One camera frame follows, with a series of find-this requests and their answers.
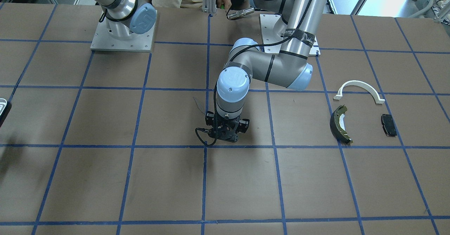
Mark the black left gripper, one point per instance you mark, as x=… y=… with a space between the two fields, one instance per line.
x=244 y=125

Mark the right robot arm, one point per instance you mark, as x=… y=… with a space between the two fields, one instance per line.
x=137 y=15

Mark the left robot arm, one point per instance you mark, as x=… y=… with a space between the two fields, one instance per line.
x=299 y=20

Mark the silver metal cylinder tool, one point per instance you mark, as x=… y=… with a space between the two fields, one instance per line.
x=240 y=14

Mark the green brake shoe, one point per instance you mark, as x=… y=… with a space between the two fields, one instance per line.
x=337 y=125

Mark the white curved plastic arc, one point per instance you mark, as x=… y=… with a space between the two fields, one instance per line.
x=375 y=95

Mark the black brake pad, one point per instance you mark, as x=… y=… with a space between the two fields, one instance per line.
x=388 y=125

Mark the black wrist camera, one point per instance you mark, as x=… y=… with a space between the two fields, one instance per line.
x=209 y=118

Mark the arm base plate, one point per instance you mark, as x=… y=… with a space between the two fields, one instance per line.
x=114 y=36
x=272 y=29

